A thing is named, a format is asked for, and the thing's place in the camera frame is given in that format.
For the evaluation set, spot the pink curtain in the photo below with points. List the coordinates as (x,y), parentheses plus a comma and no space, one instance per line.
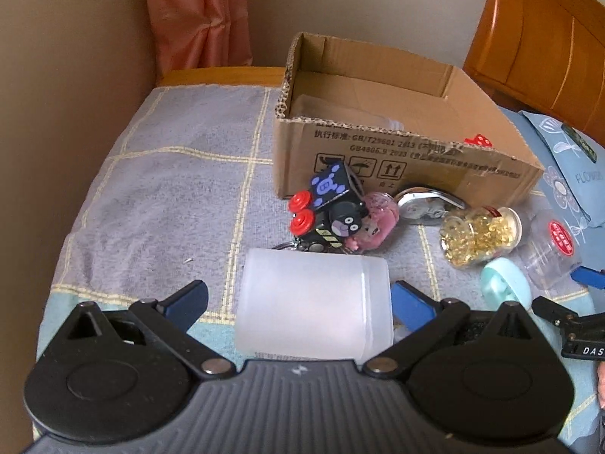
(198,14)

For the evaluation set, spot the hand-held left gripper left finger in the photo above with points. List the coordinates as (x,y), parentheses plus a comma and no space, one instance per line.
(186,303)

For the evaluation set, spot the grey checked blanket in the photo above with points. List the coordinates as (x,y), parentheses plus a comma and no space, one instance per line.
(189,189)

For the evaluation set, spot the shiny chrome metal object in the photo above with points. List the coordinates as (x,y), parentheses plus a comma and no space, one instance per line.
(416,203)

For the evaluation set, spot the red dice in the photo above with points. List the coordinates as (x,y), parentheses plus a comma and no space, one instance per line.
(477,140)

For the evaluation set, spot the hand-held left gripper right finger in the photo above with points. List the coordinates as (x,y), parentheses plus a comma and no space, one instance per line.
(412,308)

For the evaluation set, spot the frosted white plastic jar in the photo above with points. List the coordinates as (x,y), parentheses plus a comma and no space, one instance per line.
(302,302)

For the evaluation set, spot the wooden bed frame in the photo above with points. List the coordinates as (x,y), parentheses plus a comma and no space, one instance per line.
(222,75)

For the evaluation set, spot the clear plastic jar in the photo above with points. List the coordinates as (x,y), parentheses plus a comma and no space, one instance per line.
(546,260)

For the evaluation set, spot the light blue bed sheet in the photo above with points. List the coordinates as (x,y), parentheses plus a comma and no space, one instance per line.
(61,302)

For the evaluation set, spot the clear jar of yellow beads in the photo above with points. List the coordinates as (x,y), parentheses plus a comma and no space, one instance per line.
(472,241)

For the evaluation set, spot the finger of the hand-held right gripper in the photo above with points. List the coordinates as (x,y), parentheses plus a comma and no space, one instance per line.
(588,278)
(553,310)

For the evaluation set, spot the light blue floral pillow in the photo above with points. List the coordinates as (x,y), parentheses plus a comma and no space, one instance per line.
(567,151)

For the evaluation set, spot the orange wooden headboard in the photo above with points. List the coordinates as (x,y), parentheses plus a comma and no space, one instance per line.
(539,33)

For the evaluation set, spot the mint green round lid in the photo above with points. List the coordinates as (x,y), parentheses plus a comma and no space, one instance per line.
(501,279)

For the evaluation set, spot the brown cardboard box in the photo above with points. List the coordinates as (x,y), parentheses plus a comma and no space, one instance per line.
(425,165)

